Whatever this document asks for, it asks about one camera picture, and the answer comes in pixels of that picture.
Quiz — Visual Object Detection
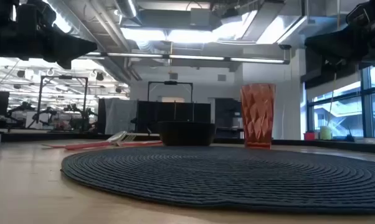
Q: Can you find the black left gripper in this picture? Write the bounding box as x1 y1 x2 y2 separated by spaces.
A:
0 0 98 70

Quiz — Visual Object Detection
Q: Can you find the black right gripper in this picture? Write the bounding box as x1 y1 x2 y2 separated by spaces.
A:
304 0 375 66

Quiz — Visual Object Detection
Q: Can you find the red-handled metal spoon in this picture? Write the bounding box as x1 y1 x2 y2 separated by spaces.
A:
64 130 128 151

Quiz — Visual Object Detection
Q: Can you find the orange faceted plastic tumbler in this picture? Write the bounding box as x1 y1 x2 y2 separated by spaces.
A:
240 83 276 149

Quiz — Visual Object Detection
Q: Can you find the red straw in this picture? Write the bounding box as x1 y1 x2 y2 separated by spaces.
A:
121 140 164 147

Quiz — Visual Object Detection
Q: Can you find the black bowl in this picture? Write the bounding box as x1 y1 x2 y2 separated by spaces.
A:
157 121 217 147

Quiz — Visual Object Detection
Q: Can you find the black window blind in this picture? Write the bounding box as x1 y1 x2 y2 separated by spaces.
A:
301 60 363 90

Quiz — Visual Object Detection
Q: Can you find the dark framed window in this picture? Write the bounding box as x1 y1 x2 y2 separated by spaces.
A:
306 63 375 139

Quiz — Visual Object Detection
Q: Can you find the grey cloth cover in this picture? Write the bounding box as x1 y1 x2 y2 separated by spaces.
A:
103 98 138 135

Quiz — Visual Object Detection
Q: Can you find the yellow-green bucket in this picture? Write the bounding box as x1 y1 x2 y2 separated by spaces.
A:
319 125 333 141

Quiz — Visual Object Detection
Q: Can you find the black partition panel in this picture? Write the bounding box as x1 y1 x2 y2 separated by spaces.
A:
136 100 212 134

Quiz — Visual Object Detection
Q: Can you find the long ceiling light strip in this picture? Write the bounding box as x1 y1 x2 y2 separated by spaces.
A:
81 51 290 65

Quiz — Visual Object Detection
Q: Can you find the black cabinet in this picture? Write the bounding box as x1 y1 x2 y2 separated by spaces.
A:
214 98 243 139

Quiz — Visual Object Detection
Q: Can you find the grey ceiling unit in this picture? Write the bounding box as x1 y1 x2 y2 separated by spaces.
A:
189 7 218 27

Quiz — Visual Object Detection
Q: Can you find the round dark woven placemat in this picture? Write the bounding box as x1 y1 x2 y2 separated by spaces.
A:
60 146 375 215

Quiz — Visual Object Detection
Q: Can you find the tall black frame rig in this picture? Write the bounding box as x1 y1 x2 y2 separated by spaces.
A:
37 75 89 125

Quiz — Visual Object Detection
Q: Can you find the silver ceiling duct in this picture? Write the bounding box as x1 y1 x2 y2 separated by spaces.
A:
114 0 138 19

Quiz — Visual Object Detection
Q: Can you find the black table frame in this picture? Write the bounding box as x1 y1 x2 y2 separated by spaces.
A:
0 130 375 155

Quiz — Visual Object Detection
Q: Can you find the low black frame rig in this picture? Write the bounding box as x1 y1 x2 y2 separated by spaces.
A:
147 80 194 103

